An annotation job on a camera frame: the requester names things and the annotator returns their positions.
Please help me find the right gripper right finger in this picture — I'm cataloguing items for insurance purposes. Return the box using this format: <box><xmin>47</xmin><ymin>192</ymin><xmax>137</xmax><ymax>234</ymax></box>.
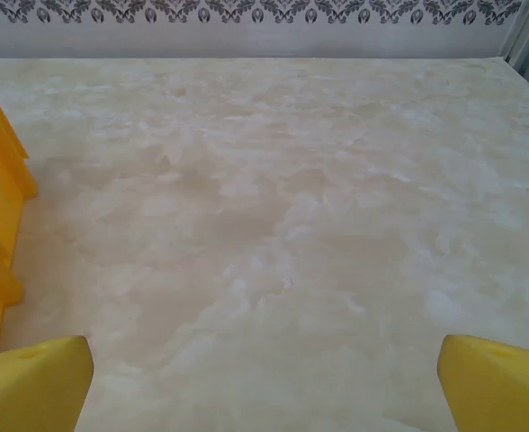
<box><xmin>436</xmin><ymin>333</ymin><xmax>529</xmax><ymax>432</ymax></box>

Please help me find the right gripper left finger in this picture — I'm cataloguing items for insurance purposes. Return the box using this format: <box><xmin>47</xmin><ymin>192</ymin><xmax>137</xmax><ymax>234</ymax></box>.
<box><xmin>0</xmin><ymin>334</ymin><xmax>95</xmax><ymax>432</ymax></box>

